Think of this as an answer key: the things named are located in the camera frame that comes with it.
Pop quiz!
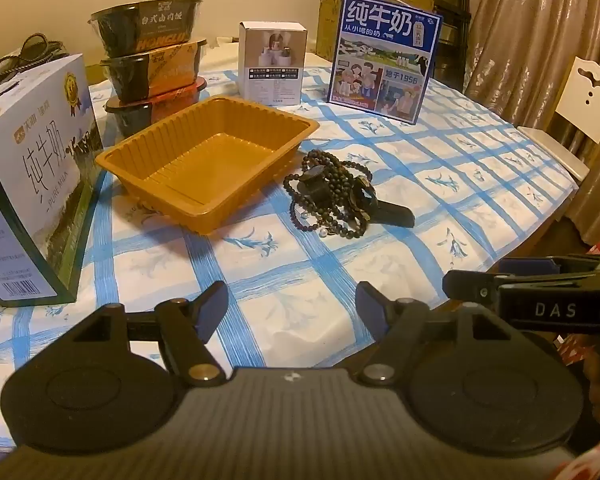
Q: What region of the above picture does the open brown cardboard box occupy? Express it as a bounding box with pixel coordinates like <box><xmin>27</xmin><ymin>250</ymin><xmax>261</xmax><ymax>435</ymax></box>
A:
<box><xmin>315</xmin><ymin>0</ymin><xmax>366</xmax><ymax>61</ymax></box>

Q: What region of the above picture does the orange plastic tray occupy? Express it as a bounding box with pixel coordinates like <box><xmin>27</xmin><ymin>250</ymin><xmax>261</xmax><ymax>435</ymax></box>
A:
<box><xmin>95</xmin><ymin>96</ymin><xmax>321</xmax><ymax>235</ymax></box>

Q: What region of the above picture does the black instant rice bowl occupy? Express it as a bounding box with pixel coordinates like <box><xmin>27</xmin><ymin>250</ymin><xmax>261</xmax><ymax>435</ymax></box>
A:
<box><xmin>87</xmin><ymin>0</ymin><xmax>204</xmax><ymax>58</ymax></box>

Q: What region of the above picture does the black strap wristwatch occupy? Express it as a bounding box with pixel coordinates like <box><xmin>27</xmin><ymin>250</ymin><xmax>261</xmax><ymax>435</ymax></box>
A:
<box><xmin>350</xmin><ymin>179</ymin><xmax>416</xmax><ymax>228</ymax></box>

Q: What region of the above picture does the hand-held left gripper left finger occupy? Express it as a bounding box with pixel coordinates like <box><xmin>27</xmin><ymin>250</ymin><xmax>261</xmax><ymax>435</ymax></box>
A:
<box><xmin>55</xmin><ymin>281</ymin><xmax>229</xmax><ymax>387</ymax></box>

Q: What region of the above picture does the small white product box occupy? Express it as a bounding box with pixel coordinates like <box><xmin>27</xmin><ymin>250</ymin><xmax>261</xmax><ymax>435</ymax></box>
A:
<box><xmin>238</xmin><ymin>21</ymin><xmax>308</xmax><ymax>107</ymax></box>

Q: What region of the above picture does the blue milk carton box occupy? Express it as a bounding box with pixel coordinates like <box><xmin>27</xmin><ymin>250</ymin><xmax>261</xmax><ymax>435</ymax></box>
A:
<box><xmin>326</xmin><ymin>0</ymin><xmax>445</xmax><ymax>126</ymax></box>

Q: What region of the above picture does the bag with rope handles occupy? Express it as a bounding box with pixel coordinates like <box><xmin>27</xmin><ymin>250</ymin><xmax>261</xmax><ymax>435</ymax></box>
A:
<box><xmin>0</xmin><ymin>32</ymin><xmax>68</xmax><ymax>106</ymax></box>

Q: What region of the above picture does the black round-face wristwatch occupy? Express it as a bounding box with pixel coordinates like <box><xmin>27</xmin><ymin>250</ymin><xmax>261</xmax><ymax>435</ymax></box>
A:
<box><xmin>297</xmin><ymin>165</ymin><xmax>332</xmax><ymax>193</ymax></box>

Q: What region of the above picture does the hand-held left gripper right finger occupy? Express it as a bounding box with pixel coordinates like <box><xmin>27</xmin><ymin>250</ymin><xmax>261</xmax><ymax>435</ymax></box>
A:
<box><xmin>356</xmin><ymin>281</ymin><xmax>531</xmax><ymax>385</ymax></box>

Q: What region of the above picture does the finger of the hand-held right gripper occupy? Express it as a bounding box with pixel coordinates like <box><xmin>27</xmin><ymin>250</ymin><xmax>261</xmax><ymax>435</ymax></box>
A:
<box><xmin>442</xmin><ymin>270</ymin><xmax>503</xmax><ymax>308</ymax></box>
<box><xmin>500</xmin><ymin>255</ymin><xmax>600</xmax><ymax>276</ymax></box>

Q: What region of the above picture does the beige curtain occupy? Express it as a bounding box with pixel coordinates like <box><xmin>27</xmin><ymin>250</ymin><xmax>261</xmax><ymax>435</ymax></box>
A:
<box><xmin>462</xmin><ymin>0</ymin><xmax>600</xmax><ymax>246</ymax></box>

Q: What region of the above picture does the white milk carton box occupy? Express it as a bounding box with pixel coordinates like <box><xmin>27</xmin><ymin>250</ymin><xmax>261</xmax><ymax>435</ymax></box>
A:
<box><xmin>0</xmin><ymin>52</ymin><xmax>106</xmax><ymax>307</ymax></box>

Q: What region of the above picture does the brown bead necklace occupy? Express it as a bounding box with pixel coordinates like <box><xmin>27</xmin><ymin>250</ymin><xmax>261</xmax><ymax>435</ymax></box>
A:
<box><xmin>284</xmin><ymin>150</ymin><xmax>376</xmax><ymax>238</ymax></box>

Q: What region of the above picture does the red instant rice bowl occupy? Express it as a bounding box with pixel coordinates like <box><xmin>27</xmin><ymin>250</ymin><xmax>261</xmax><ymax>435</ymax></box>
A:
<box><xmin>105</xmin><ymin>76</ymin><xmax>208</xmax><ymax>138</ymax></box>

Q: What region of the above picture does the black folding rack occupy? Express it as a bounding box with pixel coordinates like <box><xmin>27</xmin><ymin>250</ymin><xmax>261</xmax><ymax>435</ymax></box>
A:
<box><xmin>432</xmin><ymin>0</ymin><xmax>476</xmax><ymax>93</ymax></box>

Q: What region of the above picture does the white wooden chair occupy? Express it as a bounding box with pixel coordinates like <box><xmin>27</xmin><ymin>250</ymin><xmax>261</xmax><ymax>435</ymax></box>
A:
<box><xmin>515</xmin><ymin>56</ymin><xmax>600</xmax><ymax>183</ymax></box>

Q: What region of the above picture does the orange label instant rice bowl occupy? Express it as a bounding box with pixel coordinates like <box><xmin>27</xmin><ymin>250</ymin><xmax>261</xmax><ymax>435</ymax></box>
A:
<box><xmin>100</xmin><ymin>37</ymin><xmax>208</xmax><ymax>103</ymax></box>

